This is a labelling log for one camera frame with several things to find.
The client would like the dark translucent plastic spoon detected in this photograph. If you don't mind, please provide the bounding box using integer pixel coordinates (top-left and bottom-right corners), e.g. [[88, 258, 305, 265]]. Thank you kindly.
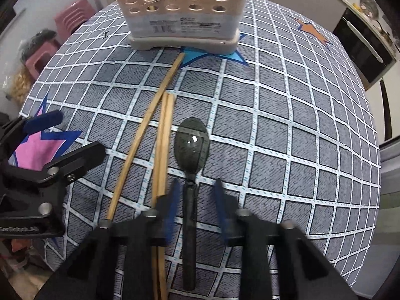
[[173, 117, 210, 291]]

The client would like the bag of garlic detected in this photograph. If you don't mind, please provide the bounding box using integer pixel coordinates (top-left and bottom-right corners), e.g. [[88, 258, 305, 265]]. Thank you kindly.
[[1, 66, 35, 106]]

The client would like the pink plastic stool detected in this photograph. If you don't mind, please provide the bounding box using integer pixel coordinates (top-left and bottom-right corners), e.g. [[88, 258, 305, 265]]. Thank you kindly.
[[25, 39, 61, 80], [54, 0, 96, 43]]

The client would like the grey checkered tablecloth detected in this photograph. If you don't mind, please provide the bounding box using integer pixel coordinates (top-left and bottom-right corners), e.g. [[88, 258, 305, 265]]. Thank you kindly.
[[21, 0, 380, 299]]

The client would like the beige plastic utensil caddy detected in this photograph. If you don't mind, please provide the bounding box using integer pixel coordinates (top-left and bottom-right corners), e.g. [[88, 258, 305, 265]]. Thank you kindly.
[[116, 0, 246, 55]]

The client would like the black built-in oven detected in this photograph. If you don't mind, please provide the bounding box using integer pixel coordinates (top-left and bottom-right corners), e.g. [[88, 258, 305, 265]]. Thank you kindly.
[[333, 8, 395, 90]]

